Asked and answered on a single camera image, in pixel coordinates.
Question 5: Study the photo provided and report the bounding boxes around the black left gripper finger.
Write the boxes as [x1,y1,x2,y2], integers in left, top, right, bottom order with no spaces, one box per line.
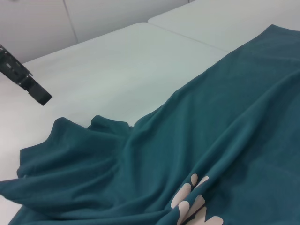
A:
[0,44,53,107]

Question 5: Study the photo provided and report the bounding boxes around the teal t-shirt with cream letters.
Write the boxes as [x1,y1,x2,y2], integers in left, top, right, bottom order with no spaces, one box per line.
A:
[0,23,300,225]

